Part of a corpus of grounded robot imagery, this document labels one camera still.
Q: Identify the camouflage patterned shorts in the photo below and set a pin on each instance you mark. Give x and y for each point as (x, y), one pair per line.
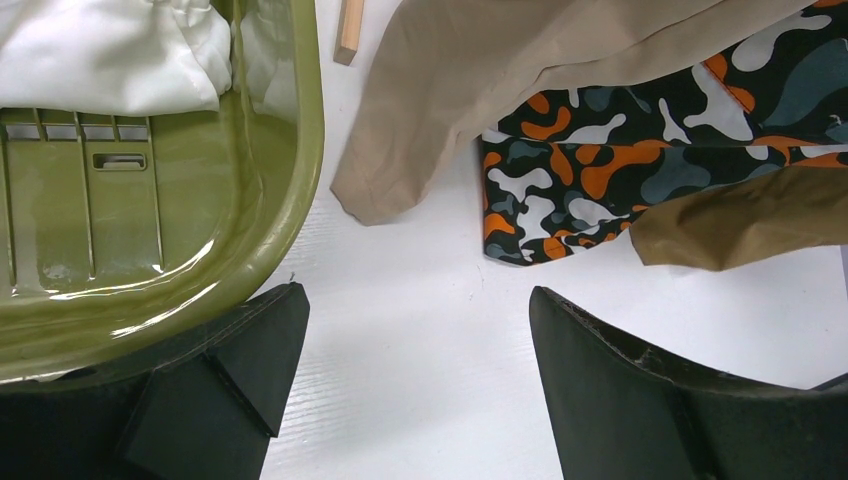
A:
(571, 169)

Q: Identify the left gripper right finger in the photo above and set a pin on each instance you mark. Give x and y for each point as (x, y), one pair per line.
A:
(621, 407)

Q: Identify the white shorts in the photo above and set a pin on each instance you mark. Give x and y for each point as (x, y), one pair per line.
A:
(145, 58)

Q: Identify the olive green plastic basket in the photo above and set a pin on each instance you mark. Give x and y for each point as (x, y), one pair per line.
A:
(118, 232)

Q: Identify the brown shorts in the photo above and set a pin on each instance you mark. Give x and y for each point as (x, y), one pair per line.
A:
(780, 212)

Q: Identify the beige shorts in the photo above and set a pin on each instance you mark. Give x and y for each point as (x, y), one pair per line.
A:
(445, 71)

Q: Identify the wooden clothes rack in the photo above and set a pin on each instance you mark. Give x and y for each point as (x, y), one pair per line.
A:
(348, 31)

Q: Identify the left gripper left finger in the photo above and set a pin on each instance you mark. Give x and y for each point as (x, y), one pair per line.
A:
(202, 404)

